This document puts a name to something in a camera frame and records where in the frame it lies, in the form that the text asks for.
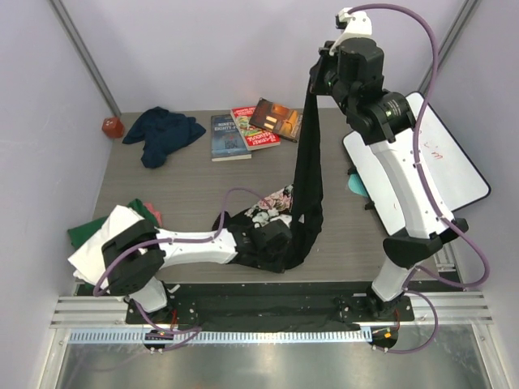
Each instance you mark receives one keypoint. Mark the teal cutting mat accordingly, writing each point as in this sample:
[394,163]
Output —
[356,186]

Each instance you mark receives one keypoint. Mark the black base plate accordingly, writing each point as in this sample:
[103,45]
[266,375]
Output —
[274,307]

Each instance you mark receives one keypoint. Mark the red cover book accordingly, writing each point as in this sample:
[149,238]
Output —
[254,137]

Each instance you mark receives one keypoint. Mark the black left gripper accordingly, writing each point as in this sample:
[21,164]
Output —
[280,265]

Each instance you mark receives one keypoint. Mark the white perforated cable rail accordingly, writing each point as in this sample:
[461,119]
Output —
[149,336]

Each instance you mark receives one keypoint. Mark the green t shirt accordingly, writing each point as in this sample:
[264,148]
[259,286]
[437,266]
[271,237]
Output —
[80,234]

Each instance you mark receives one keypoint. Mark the blue 1984 paperback book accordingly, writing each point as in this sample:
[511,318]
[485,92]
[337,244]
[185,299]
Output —
[227,142]

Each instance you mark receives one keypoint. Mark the white folded t shirt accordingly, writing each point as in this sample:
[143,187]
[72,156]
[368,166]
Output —
[88,260]

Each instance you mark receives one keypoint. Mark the black whiteboard stand foot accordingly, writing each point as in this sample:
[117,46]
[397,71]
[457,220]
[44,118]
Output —
[352,170]
[369,206]

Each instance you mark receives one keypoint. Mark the black t shirt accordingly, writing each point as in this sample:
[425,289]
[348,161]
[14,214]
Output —
[298,205]

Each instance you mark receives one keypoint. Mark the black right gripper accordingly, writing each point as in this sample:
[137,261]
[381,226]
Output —
[327,58]

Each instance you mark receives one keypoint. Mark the dark cover paperback book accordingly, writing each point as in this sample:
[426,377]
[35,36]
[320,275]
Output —
[278,119]

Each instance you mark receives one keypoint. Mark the small red cube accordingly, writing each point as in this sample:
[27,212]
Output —
[113,128]

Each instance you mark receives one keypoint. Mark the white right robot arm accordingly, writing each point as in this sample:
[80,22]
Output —
[387,126]

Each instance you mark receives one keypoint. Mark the pink t shirt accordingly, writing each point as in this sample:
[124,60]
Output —
[155,212]

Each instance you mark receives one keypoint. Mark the white dry-erase board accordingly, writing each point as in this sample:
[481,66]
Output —
[456,177]

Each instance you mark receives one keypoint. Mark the aluminium frame rail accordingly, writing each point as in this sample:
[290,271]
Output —
[446,260]

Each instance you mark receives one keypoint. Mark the navy blue t shirt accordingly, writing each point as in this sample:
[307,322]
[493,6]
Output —
[163,133]

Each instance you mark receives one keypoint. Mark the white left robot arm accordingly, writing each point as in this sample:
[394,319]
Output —
[134,257]

